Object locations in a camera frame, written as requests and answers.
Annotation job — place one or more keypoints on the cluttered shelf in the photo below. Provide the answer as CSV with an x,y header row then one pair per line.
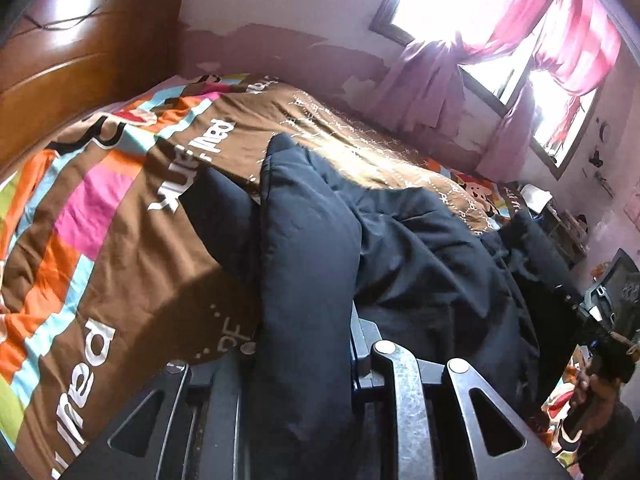
x,y
560,225

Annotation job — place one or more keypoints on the wooden headboard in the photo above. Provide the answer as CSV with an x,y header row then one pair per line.
x,y
90,60

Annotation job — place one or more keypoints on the knotted pale pink curtain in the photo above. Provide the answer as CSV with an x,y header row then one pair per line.
x,y
420,85

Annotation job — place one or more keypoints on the person's right hand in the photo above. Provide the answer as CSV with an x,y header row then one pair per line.
x,y
597,377

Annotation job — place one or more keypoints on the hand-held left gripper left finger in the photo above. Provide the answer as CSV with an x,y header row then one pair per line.
x,y
225,395

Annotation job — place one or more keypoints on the pink curtains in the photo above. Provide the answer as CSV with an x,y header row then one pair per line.
x,y
430,5

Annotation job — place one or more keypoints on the wall hooks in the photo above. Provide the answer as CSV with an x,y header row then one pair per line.
x,y
602,160

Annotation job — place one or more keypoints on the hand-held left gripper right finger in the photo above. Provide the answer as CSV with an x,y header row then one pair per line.
x,y
362,360

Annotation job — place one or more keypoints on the black padded jacket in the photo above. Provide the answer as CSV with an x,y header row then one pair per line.
x,y
410,260

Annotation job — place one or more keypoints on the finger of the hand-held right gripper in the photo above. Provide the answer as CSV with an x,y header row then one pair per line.
x,y
587,310

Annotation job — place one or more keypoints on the colourful printed bedspread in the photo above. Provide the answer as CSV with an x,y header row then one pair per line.
x,y
125,240

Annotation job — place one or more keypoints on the bright pink curtain valance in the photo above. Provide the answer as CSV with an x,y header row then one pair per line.
x,y
575,35

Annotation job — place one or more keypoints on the person's right forearm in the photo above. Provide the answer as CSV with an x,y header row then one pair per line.
x,y
600,435

